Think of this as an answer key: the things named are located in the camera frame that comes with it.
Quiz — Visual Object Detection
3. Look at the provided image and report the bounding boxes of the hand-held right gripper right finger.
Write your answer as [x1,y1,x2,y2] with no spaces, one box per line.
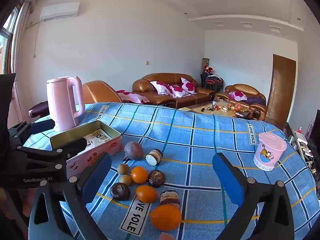
[212,152,295,240]

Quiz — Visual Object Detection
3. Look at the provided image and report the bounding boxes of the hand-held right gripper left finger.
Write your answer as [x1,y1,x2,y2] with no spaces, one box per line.
[29,152,112,240]

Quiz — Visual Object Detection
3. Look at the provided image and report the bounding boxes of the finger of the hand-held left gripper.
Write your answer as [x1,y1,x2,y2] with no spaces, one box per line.
[17,137,88,172]
[7,119,55,145]

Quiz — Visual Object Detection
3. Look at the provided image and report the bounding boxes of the round chocolate pastry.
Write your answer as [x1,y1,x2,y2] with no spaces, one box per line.
[147,170,166,187]
[110,182,130,201]

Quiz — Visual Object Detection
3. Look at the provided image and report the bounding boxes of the pink tin box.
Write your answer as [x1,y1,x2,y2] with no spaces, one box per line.
[49,120,123,180]

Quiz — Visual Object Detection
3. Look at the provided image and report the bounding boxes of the small orange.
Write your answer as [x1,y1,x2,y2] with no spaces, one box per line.
[131,166,149,184]

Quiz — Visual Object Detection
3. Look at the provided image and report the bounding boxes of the purple passion fruit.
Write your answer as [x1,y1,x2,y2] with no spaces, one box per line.
[122,141,144,161]

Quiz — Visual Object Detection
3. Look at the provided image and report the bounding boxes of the oval orange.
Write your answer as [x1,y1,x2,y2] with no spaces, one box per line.
[136,185,157,203]

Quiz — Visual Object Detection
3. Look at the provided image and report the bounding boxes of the layered chocolate cake slice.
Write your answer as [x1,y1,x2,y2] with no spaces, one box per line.
[159,190,181,209]

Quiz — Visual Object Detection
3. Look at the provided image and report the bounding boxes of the cream cake roll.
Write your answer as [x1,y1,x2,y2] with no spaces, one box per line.
[146,149,163,166]

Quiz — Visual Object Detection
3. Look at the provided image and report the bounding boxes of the large orange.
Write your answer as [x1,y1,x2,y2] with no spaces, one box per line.
[150,204,182,231]

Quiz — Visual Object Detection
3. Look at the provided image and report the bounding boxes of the maroon stool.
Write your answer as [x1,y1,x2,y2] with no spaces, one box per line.
[28,101,50,118]

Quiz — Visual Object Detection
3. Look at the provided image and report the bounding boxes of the printed paper leaflet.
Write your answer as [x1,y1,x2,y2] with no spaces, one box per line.
[84,129,112,147]

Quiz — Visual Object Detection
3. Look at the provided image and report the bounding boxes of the pink electric kettle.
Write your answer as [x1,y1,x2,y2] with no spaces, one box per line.
[46,76,85,132]

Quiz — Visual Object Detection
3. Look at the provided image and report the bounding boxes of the blue checked blanket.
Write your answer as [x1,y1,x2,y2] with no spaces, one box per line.
[19,102,317,240]

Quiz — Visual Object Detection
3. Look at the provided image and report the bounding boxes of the pink cartoon cup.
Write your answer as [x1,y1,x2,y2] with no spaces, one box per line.
[253,132,287,172]

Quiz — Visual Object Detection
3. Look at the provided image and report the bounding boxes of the brown leather chaise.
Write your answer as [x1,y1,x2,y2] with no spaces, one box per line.
[82,80,124,104]

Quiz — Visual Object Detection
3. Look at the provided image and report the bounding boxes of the wooden coffee table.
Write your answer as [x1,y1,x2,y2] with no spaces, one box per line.
[179,101,253,119]

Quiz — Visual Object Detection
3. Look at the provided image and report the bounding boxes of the purple cloth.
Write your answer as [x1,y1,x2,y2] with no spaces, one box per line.
[246,96,266,105]

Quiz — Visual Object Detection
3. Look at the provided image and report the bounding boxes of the white red floral pillow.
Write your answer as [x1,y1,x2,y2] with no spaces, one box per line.
[169,85,191,98]
[229,91,248,100]
[149,81,173,96]
[180,77,198,94]

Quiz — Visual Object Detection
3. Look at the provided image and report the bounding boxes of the window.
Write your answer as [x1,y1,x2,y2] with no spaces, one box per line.
[0,6,19,74]

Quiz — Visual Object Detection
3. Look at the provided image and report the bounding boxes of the brown leather armchair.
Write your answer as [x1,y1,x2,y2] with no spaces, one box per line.
[214,84,267,120]

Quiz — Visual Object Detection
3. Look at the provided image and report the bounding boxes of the stacked dark chairs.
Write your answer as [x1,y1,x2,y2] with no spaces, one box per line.
[201,71,224,93]

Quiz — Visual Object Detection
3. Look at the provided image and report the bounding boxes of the brown wooden door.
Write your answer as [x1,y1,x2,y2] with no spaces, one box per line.
[266,54,297,128]

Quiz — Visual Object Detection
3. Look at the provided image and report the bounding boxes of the brown leather sofa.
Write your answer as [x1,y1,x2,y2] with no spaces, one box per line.
[132,73,217,109]

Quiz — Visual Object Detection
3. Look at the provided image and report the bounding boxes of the white air conditioner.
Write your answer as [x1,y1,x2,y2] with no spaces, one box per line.
[40,1,80,21]

